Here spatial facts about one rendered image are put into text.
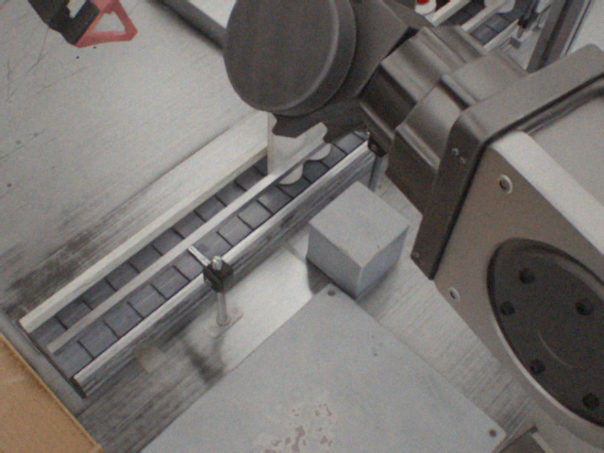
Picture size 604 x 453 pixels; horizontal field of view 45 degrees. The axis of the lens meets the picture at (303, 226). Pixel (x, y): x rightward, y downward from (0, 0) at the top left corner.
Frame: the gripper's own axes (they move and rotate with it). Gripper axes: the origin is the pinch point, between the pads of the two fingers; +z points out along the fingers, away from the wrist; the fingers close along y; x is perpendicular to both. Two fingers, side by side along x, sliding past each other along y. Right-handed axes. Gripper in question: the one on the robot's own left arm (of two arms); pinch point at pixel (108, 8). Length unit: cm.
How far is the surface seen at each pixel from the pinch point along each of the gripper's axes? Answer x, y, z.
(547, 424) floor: 24, -54, 133
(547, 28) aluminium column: -35, -16, 55
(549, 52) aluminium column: -33, -17, 60
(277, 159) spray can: 3.8, -12.3, 27.5
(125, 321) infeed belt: 29.3, -19.4, 14.5
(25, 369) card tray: 42.4, -15.8, 9.6
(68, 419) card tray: 41.2, -24.9, 10.8
